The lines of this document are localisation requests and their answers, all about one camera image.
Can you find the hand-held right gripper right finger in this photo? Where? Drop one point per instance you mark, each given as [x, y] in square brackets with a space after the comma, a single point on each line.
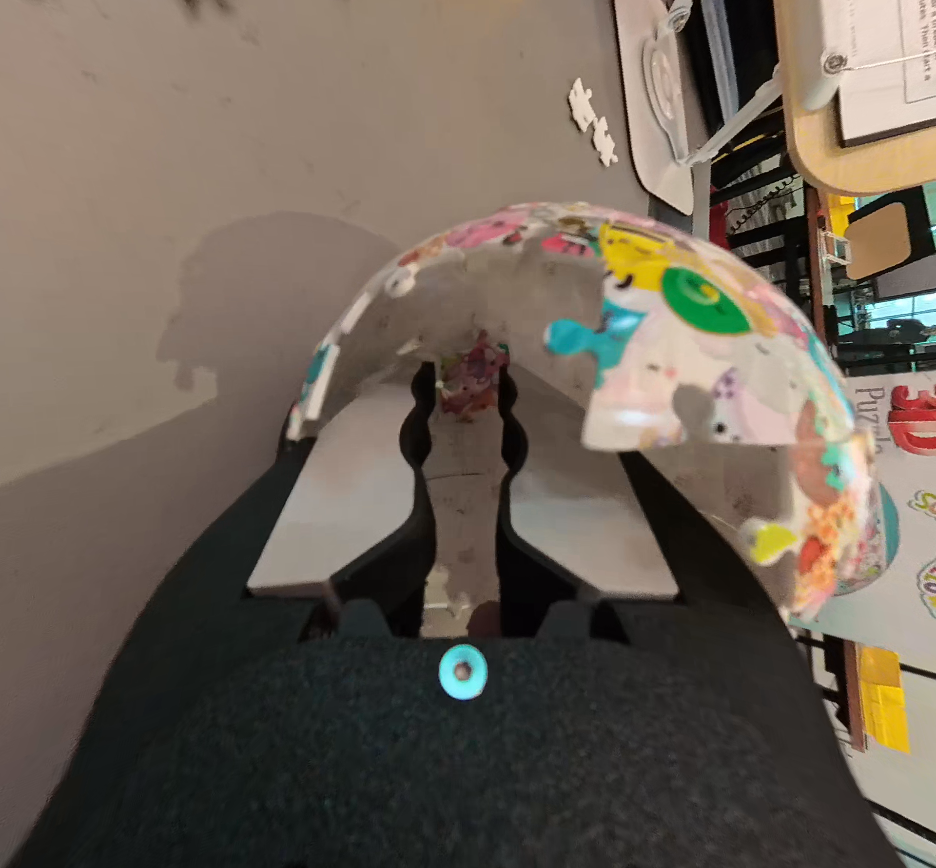
[600, 517]

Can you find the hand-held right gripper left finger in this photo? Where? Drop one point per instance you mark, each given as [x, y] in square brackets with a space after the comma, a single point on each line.
[337, 517]

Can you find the colourful puzzle ball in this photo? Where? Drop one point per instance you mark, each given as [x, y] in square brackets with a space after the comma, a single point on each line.
[702, 327]

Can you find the colourful puzzle box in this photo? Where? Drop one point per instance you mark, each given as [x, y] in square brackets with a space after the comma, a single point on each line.
[900, 517]

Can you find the single white puzzle piece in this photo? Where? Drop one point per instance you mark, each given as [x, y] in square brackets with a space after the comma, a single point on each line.
[581, 100]
[603, 144]

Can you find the white desk stand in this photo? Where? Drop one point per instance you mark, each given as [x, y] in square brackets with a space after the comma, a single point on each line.
[651, 78]

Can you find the light wooden board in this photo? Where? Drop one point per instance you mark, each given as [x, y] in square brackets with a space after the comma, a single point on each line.
[805, 122]

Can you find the white printed sheet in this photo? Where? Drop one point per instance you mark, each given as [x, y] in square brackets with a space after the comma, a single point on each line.
[878, 20]

